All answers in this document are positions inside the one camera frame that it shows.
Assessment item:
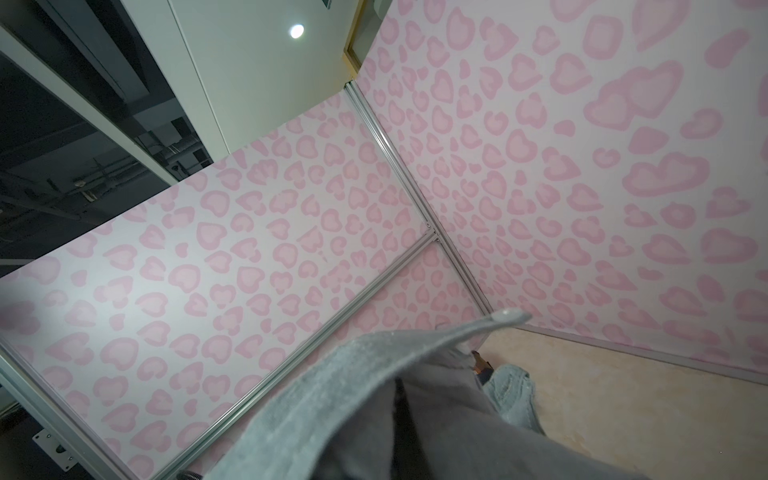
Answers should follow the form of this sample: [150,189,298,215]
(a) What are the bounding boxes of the grey long sleeve shirt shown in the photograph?
[209,309,629,479]

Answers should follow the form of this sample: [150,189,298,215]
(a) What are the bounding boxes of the folded plaid flannel shirt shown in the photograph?
[472,351,495,385]

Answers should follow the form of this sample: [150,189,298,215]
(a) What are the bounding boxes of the diagonal aluminium frame bar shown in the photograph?
[154,229,438,479]

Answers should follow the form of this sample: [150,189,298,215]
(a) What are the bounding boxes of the left corner aluminium post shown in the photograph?
[343,80,492,314]

